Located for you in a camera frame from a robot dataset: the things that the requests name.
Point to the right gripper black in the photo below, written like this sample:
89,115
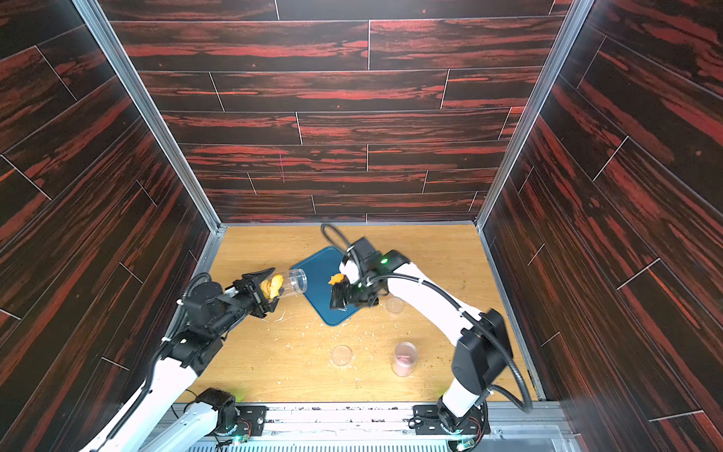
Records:
350,288

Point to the yellow fish shaped cookie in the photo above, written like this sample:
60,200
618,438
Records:
337,279

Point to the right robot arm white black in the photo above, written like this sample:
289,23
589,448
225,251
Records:
483,360

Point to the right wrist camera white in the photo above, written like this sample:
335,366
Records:
350,267

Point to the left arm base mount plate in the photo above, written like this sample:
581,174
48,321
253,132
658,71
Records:
246,421

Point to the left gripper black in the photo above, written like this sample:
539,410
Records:
259,302

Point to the aluminium front rail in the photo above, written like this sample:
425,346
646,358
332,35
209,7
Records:
360,427

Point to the teal plastic tray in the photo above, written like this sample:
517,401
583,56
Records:
319,268

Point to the clear jar with pink cookies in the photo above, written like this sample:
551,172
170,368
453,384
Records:
404,359

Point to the clear jar with yellow cookies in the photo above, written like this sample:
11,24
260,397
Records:
295,283

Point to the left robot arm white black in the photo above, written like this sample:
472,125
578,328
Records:
175,365

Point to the clear jar lid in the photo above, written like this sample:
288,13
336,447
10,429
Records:
341,355
395,306

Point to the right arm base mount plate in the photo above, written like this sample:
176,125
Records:
431,419

